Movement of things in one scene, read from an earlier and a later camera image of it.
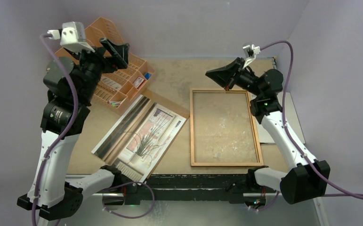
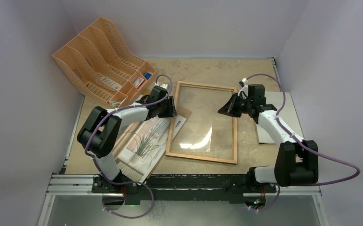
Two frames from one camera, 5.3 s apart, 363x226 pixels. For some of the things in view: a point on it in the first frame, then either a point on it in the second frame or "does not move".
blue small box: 147,76 does not move
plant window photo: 137,143 does not move
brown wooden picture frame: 223,130 to 169,153
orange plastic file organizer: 117,90 does not move
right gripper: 235,74 to 235,105
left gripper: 118,52 to 171,111
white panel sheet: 291,119 does not move
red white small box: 139,82 does not move
